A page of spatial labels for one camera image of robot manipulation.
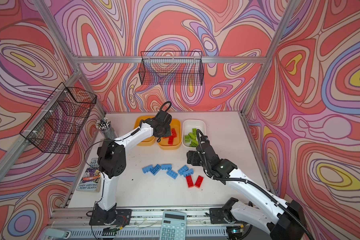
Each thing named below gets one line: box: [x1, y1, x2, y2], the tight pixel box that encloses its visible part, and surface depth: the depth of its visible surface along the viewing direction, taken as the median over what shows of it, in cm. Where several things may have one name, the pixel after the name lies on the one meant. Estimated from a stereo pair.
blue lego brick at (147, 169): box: [142, 164, 154, 174], surface depth 90 cm
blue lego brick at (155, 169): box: [150, 164, 161, 176], surface depth 90 cm
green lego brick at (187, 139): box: [184, 135, 191, 143], surface depth 103 cm
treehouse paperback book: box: [76, 158, 102, 193], surface depth 85 cm
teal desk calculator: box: [159, 211, 187, 240], surface depth 70 cm
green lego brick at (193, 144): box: [189, 141, 199, 148], surface depth 101 cm
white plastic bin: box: [181, 119, 207, 148], surface depth 107 cm
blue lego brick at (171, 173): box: [166, 169, 178, 180], surface depth 88 cm
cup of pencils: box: [95, 117, 118, 140], surface depth 93 cm
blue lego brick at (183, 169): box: [177, 164, 189, 176], surface depth 90 cm
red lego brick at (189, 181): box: [185, 175, 194, 188], surface depth 86 cm
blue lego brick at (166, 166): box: [161, 164, 172, 170], surface depth 90 cm
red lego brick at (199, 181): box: [194, 175, 204, 189], surface depth 85 cm
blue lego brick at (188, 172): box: [183, 168, 194, 177], surface depth 88 cm
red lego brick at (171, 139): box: [168, 135, 174, 145], surface depth 103 cm
